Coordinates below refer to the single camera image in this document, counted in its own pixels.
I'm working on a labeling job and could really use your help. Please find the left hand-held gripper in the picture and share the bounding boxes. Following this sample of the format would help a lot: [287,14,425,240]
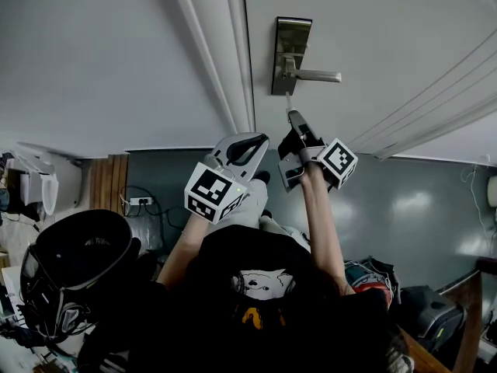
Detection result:
[183,131,270,226]

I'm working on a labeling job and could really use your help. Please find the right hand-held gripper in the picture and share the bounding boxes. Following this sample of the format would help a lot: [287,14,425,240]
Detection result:
[276,109,360,193]

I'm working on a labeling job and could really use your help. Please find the silver door lock with lever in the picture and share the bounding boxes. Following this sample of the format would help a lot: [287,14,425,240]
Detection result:
[270,16,343,97]

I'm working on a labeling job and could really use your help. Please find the white door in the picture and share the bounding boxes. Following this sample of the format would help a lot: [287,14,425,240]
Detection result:
[242,0,497,161]

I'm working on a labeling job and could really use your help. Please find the person's right forearm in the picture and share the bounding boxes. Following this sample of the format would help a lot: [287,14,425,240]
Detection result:
[299,162,356,298]

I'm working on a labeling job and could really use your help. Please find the person's left forearm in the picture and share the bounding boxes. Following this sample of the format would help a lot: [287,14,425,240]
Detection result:
[156,207,213,289]

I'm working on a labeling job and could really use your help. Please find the person's grey trousers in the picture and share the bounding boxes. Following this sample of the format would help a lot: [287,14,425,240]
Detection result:
[217,176,311,254]

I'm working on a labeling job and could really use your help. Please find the brown wooden board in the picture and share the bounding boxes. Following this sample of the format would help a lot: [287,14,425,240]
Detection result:
[89,153,130,211]

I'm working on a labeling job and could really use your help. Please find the red and black bag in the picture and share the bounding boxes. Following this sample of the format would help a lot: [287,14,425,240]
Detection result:
[343,256,401,306]

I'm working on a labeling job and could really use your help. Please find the person's black printed shirt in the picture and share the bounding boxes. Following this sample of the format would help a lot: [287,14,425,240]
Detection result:
[127,223,401,373]

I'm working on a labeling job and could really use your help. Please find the black helmet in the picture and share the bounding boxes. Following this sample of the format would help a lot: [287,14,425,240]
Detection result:
[18,207,143,345]

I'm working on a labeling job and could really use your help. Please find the white cylindrical object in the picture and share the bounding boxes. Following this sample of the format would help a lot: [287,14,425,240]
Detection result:
[486,176,497,210]

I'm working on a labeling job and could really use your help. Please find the black hard case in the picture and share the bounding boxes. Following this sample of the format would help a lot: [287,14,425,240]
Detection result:
[399,284,467,343]

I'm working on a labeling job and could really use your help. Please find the brown wooden table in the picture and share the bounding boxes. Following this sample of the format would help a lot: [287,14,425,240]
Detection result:
[395,256,497,373]

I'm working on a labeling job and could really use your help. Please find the white cluttered desk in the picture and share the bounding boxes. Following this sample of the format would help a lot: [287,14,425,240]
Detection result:
[0,264,98,373]

